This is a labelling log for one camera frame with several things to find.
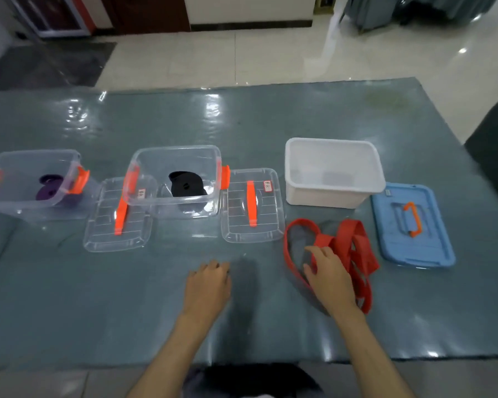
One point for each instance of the person's left hand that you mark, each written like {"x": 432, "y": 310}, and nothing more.
{"x": 205, "y": 294}

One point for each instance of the person's right hand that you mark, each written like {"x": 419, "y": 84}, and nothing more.
{"x": 334, "y": 286}

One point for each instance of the red resistance band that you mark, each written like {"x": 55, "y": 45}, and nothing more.
{"x": 348, "y": 236}

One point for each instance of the narrow black resistance band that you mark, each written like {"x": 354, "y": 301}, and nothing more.
{"x": 189, "y": 189}

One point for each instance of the wide black resistance band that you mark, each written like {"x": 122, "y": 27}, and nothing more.
{"x": 178, "y": 174}

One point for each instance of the white plastic box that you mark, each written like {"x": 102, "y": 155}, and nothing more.
{"x": 332, "y": 161}

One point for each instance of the clear plastic storage box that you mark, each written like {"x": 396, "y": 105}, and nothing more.
{"x": 16, "y": 165}
{"x": 170, "y": 157}

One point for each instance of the purple resistance band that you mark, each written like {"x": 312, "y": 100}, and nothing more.
{"x": 47, "y": 193}

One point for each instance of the person's right forearm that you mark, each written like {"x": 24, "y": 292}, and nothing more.
{"x": 373, "y": 360}

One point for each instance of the person's left forearm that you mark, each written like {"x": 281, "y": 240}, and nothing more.
{"x": 166, "y": 364}

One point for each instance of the clear lid orange handle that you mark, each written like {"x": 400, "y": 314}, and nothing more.
{"x": 103, "y": 240}
{"x": 236, "y": 232}

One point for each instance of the person's grey trousers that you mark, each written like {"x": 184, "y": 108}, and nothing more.
{"x": 253, "y": 381}

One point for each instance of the blue lid orange handle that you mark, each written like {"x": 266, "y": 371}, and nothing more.
{"x": 431, "y": 244}

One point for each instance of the teal felt table cover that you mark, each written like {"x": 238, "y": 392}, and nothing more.
{"x": 108, "y": 294}

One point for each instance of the dark grey cushioned seat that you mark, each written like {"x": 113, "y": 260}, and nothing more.
{"x": 494, "y": 153}

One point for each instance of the dark brown wooden door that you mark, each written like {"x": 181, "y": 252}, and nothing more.
{"x": 145, "y": 14}

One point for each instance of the round table with teal cloth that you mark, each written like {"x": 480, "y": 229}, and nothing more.
{"x": 448, "y": 6}

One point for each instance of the white framed glass door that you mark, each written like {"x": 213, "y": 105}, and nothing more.
{"x": 54, "y": 16}

